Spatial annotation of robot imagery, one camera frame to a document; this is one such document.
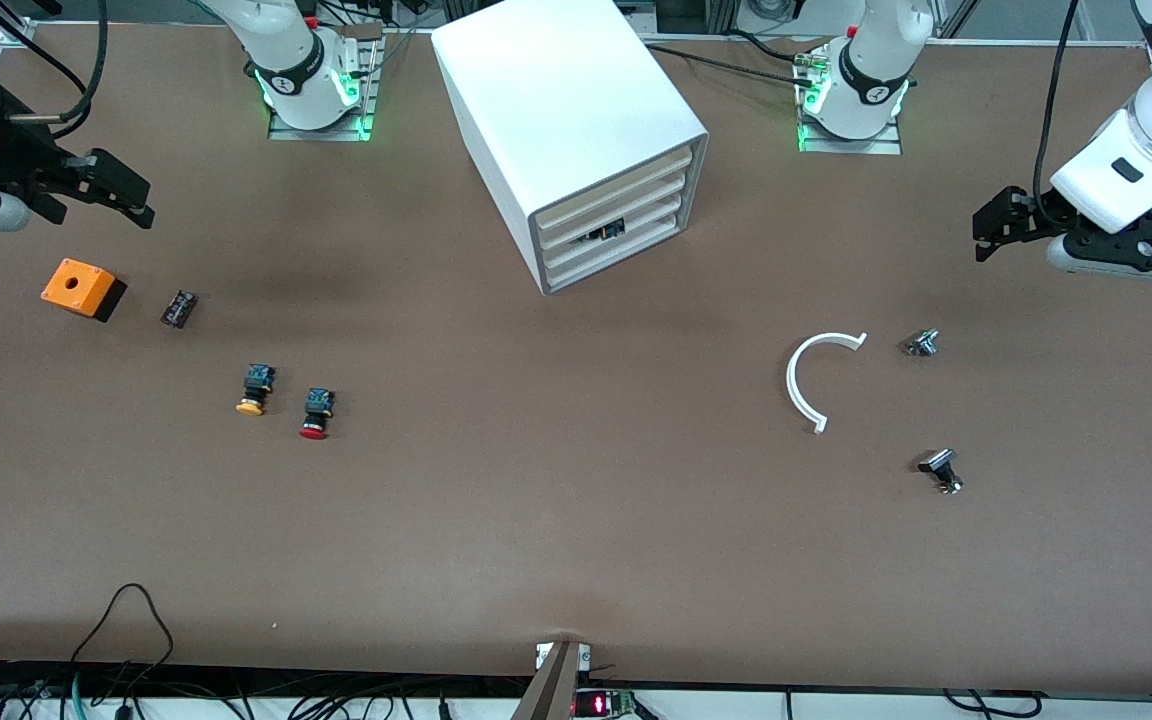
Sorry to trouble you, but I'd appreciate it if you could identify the black silver key switch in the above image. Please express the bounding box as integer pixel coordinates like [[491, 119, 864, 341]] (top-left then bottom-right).
[[917, 448, 964, 496]]

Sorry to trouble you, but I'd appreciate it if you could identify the black table cable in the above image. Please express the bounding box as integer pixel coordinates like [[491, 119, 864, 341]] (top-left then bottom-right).
[[726, 28, 819, 63], [644, 43, 805, 81]]

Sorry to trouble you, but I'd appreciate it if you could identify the yellow push button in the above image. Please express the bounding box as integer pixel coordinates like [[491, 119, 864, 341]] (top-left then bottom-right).
[[235, 364, 277, 416]]

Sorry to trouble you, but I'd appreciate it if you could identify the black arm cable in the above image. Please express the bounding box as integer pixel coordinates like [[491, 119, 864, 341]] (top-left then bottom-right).
[[1033, 0, 1082, 216], [0, 0, 109, 139]]

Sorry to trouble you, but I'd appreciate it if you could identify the orange button enclosure box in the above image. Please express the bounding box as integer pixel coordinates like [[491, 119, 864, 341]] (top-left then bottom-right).
[[41, 258, 127, 323]]

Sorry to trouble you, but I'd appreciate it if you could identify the white curved plastic arc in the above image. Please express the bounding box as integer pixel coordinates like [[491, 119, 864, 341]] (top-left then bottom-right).
[[786, 331, 869, 435]]

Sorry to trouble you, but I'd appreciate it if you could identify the red LED display module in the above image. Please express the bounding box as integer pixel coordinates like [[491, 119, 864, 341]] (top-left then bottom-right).
[[573, 688, 637, 719]]

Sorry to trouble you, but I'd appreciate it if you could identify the thin black looped cable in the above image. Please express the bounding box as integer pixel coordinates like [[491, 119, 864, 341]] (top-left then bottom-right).
[[71, 583, 175, 701]]

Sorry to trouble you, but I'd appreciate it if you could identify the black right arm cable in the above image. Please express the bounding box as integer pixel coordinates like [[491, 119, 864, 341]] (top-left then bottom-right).
[[0, 0, 109, 139]]

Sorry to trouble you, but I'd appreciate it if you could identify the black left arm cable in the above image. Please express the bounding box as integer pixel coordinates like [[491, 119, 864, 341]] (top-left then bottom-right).
[[1033, 0, 1082, 216]]

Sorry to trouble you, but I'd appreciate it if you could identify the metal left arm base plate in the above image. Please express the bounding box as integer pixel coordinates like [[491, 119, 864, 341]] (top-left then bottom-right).
[[798, 50, 904, 156]]

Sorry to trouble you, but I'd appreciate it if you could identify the grey camera mount beam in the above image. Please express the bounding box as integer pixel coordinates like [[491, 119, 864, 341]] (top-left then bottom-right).
[[509, 641, 582, 720]]

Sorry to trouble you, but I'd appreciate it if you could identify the red push button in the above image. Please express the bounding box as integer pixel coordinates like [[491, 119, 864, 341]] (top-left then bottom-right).
[[298, 388, 337, 441]]

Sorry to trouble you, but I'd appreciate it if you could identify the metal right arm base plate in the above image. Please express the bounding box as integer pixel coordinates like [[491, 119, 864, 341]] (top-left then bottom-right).
[[268, 30, 383, 143]]

